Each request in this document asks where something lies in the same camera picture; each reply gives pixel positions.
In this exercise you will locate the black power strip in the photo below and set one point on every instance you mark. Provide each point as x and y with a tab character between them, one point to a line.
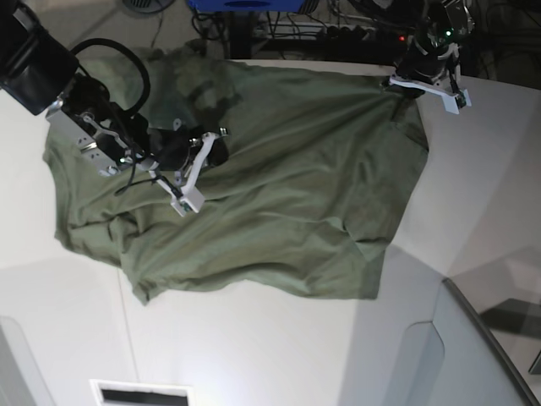
317	32

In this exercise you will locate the blue box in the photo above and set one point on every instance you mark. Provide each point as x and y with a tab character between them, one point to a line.
211	6

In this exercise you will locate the grey chair backrest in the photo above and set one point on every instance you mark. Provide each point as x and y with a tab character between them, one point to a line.
497	353

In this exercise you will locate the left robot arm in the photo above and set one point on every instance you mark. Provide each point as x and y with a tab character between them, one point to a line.
443	22

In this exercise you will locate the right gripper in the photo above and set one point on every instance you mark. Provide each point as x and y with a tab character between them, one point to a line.
178	156

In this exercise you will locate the green t-shirt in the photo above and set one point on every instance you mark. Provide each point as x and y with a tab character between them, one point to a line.
321	168

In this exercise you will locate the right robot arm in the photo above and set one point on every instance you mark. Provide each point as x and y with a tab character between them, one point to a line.
43	76

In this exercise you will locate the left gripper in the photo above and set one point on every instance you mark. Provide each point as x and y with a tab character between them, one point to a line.
428	69

